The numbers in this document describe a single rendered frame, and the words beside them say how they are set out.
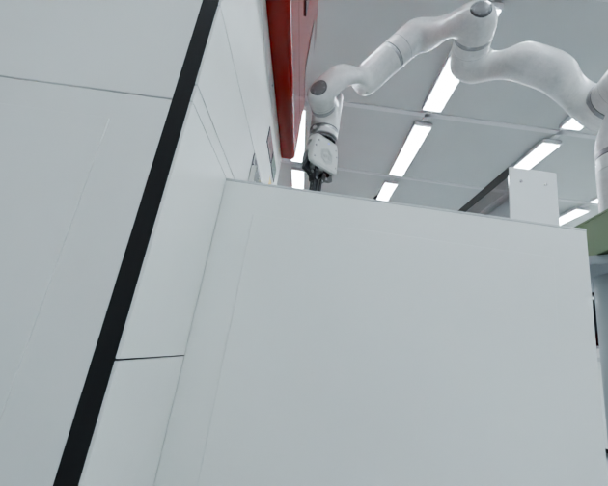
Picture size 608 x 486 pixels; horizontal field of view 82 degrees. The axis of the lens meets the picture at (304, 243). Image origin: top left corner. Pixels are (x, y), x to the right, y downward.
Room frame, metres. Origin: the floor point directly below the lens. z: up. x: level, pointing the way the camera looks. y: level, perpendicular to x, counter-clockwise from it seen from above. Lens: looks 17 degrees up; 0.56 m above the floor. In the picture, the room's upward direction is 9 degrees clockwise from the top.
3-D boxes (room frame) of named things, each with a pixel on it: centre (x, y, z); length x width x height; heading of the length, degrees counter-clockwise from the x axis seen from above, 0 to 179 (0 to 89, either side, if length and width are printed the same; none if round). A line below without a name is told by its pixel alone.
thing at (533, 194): (0.88, -0.44, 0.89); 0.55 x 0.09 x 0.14; 178
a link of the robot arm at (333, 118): (0.88, -0.01, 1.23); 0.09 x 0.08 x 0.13; 163
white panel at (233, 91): (0.77, 0.16, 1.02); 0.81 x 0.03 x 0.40; 178
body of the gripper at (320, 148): (0.89, -0.01, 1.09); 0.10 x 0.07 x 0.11; 129
